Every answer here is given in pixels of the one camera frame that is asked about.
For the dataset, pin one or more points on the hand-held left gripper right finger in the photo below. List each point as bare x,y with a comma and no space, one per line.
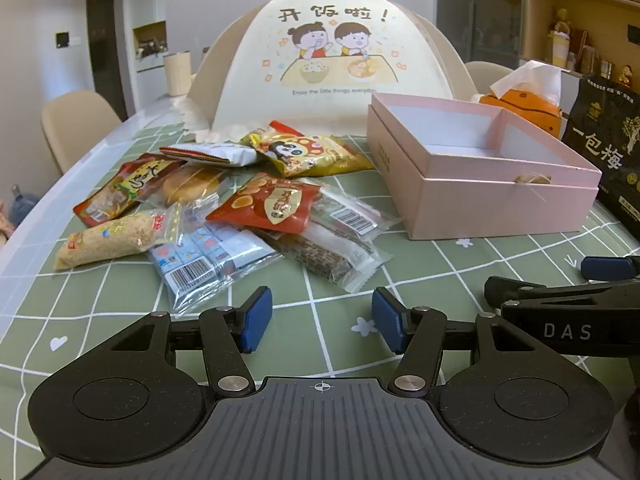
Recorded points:
387,320

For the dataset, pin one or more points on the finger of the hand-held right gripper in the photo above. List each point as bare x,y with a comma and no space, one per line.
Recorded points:
510,287
607,267

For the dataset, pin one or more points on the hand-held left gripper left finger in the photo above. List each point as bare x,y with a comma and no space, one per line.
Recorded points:
257,317

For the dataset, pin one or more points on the clear packet of blue candies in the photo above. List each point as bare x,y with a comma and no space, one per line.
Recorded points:
210,260

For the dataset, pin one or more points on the clear packet with brown bar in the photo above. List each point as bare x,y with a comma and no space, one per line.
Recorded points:
325,255

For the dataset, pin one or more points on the clear packet with barcode label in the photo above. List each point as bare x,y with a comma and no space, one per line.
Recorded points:
350,212

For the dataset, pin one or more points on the red biscuit packet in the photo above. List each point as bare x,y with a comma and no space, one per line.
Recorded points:
270,202

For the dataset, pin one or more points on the pink cardboard box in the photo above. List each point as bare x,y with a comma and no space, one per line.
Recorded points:
450,175

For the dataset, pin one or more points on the clear packet with round bun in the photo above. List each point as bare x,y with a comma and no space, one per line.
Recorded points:
187,185

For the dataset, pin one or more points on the beige crumbly snack packet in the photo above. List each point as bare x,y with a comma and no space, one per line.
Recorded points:
110,240

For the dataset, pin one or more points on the white packet with red stripes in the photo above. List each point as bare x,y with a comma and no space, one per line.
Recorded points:
215,154

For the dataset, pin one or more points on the yellow cartoon snack packet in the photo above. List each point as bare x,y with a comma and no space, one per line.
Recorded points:
310,155

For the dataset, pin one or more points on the red chicken snack packet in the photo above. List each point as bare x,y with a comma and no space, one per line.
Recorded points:
122,187

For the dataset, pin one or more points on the green checked tablecloth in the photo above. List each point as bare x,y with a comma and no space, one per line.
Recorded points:
320,325

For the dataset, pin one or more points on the black printed bag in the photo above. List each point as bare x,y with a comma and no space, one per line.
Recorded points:
607,150

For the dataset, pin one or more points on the orange ball tissue holder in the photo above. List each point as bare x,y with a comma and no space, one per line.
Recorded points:
525,107

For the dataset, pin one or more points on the white tissue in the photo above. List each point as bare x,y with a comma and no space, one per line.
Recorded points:
532,77

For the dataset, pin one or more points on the beige chair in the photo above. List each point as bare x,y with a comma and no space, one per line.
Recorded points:
487,75
75,125
212,60
450,50

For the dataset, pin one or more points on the white tumbler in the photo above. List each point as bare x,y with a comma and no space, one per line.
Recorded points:
559,50

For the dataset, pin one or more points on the wooden display shelf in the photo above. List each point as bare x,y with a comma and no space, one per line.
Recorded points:
590,15

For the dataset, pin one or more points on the blue grey cloth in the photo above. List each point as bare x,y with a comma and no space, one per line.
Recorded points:
25,202

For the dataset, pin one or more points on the printed white food cover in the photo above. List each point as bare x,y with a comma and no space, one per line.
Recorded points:
325,60

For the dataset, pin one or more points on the glass door cabinet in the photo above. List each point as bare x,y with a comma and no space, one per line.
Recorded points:
480,10

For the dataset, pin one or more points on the dark door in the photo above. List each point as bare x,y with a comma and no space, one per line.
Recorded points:
105,40

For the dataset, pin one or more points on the wall switch panel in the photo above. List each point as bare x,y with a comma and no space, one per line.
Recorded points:
63,39

